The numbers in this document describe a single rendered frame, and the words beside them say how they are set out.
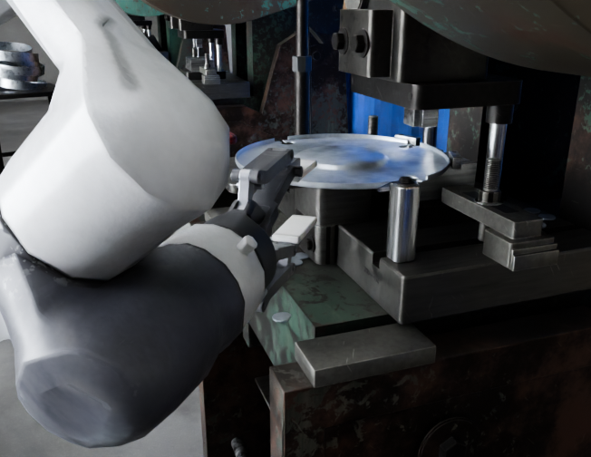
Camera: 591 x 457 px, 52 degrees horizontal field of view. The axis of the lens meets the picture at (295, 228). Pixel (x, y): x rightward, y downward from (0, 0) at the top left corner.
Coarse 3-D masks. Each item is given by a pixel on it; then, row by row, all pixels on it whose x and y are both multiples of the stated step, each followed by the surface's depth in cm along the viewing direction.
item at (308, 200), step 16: (304, 192) 83; (320, 192) 79; (336, 192) 79; (352, 192) 80; (368, 192) 81; (304, 208) 84; (320, 208) 79; (336, 208) 80; (352, 208) 81; (368, 208) 82; (320, 224) 80; (336, 224) 81; (304, 240) 86; (320, 240) 81; (320, 256) 82
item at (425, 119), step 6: (408, 114) 85; (414, 114) 83; (420, 114) 83; (426, 114) 83; (432, 114) 83; (408, 120) 85; (414, 120) 84; (420, 120) 83; (426, 120) 83; (432, 120) 83; (414, 126) 84; (420, 126) 84; (426, 126) 83; (432, 126) 84
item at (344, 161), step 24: (264, 144) 92; (288, 144) 92; (312, 144) 92; (336, 144) 92; (360, 144) 92; (384, 144) 92; (408, 144) 92; (240, 168) 78; (336, 168) 78; (360, 168) 78; (384, 168) 79; (408, 168) 79; (432, 168) 79
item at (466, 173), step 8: (448, 152) 88; (464, 160) 83; (464, 168) 82; (472, 168) 82; (440, 176) 81; (448, 176) 81; (456, 176) 82; (464, 176) 82; (472, 176) 82; (424, 184) 80; (432, 184) 81; (440, 184) 81; (448, 184) 82; (456, 184) 82; (464, 184) 82; (472, 184) 83; (424, 192) 81; (432, 192) 81; (440, 192) 82
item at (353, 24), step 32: (352, 0) 81; (384, 0) 75; (352, 32) 78; (384, 32) 74; (416, 32) 73; (352, 64) 79; (384, 64) 76; (416, 64) 74; (448, 64) 76; (480, 64) 77
